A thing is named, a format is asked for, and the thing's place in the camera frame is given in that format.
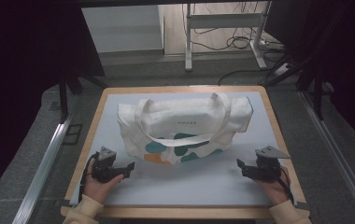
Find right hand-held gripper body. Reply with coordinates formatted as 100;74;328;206
247;145;291;183

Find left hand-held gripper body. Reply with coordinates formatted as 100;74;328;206
91;146;127;184

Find white canvas tote bag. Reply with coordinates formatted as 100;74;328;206
117;91;255;165

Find person's left hand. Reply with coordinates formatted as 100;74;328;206
82;169;125;205

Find person's right hand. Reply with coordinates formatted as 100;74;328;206
253;165;292;207

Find black floor plate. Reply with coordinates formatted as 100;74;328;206
61;123;83;146

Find pale grey table mat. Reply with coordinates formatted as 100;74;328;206
69;91;299;208

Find wooden table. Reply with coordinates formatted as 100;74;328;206
61;85;307;220

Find black metal stand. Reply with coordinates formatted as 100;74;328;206
56;73;108;123
264;3;348;120

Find dark curtain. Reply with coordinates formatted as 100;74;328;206
0;0;106;209
263;0;355;153

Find white power strip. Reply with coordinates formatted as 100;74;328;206
259;37;284;50

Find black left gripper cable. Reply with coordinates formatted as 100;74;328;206
78;151;101;203

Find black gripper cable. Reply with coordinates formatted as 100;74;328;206
78;151;101;203
277;167;295;205

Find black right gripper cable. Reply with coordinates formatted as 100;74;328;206
277;167;295;205

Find aluminium rail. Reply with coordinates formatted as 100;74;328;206
299;90;355;223
11;121;71;224

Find black floor cables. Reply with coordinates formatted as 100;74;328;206
181;1;289;87

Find white metal desk frame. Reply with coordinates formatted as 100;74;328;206
184;2;273;72

